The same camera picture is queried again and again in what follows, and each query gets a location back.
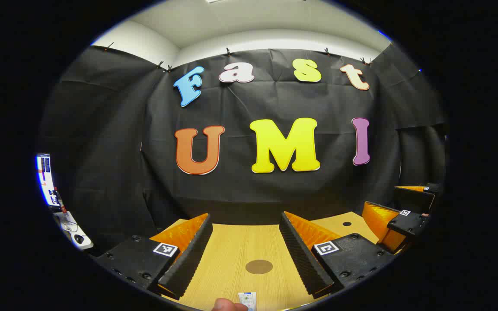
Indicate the white side table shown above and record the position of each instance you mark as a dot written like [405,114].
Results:
[69,226]

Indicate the row of black cloth clips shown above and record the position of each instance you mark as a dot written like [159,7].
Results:
[228,52]

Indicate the round brown coaster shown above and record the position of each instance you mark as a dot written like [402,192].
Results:
[259,267]

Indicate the wooden desktop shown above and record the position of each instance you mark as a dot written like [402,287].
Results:
[231,246]

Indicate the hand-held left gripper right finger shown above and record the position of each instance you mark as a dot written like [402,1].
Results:
[303,259]

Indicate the computer monitor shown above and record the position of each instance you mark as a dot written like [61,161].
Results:
[46,179]

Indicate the black backdrop cloth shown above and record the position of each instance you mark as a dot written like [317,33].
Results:
[240,190]

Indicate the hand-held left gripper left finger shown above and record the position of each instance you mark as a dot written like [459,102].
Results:
[188,259]

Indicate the white toothpaste tube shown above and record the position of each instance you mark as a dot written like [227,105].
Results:
[247,300]

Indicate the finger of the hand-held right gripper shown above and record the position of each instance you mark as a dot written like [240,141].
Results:
[407,224]
[415,199]

